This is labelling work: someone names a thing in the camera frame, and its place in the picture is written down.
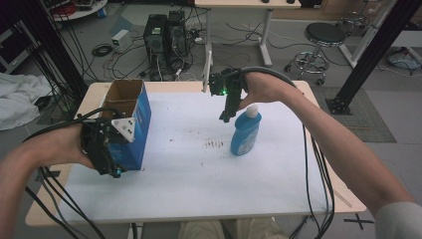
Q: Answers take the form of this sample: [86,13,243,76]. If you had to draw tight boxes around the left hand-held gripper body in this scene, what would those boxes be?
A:
[80,116,137,179]

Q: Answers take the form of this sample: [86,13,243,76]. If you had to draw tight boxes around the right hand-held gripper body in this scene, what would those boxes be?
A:
[208,67,249,98]

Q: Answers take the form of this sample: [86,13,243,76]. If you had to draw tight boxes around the blue bottle with white cap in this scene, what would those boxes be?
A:
[229,104,263,157]

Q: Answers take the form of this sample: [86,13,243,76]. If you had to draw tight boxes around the blue cardboard box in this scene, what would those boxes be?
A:
[100,79,153,172]

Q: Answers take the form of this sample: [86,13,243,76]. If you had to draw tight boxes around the person's right hand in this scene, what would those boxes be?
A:
[238,71,301,113]

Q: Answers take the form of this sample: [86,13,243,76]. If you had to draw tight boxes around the person's left hand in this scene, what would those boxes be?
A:
[23,123,96,170]

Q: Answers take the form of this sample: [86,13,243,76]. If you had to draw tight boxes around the black computer tower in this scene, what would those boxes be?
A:
[142,13,168,65]
[164,10,189,68]

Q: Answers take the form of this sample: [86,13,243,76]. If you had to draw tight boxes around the white table mat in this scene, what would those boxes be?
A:
[59,91,333,224]

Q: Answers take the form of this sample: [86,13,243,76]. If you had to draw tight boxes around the white-legged desk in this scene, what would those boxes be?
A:
[193,0,303,94]

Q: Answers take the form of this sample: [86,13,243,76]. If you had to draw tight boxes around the white cloth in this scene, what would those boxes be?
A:
[0,72,54,132]

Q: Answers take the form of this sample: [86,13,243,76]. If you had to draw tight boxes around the small white device box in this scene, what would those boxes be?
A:
[110,29,133,54]

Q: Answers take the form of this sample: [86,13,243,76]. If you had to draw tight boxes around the black round stool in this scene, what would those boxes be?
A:
[284,22,348,87]

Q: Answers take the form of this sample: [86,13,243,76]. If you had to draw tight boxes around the grey floor mat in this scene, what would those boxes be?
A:
[311,86,398,144]

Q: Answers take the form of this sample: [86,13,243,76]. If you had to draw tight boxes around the round white table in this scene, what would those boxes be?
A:
[49,0,109,23]

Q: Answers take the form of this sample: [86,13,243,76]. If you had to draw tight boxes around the person's grey sleeve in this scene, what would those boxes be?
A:
[374,201,422,239]

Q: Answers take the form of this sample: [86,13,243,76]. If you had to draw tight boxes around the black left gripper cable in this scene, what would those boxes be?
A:
[22,107,124,239]

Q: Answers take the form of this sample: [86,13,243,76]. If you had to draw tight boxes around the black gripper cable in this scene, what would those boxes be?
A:
[288,123,336,239]
[22,107,124,239]

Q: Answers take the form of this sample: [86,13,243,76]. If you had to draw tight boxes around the grey right gripper hose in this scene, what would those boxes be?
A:
[240,66,299,90]

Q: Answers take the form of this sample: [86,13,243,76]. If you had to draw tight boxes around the coiled black cable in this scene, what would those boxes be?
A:
[91,43,114,58]

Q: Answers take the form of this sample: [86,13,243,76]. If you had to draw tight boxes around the black metal post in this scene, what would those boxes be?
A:
[325,0,422,117]
[5,0,90,103]

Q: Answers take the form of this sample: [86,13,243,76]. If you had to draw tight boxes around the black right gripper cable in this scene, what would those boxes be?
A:
[288,123,336,239]

